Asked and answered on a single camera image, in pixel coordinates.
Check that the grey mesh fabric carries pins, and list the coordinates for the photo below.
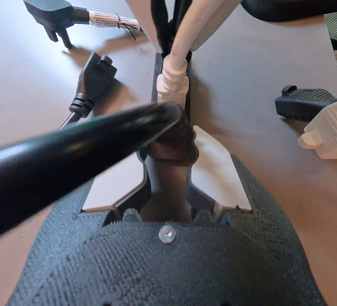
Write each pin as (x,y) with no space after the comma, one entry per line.
(331,29)

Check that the black power strip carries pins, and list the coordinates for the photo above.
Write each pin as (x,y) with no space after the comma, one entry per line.
(168,182)

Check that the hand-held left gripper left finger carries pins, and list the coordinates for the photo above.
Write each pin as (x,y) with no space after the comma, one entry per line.
(118,187)

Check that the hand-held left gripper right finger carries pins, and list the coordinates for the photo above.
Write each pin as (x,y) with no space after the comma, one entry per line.
(216,174)

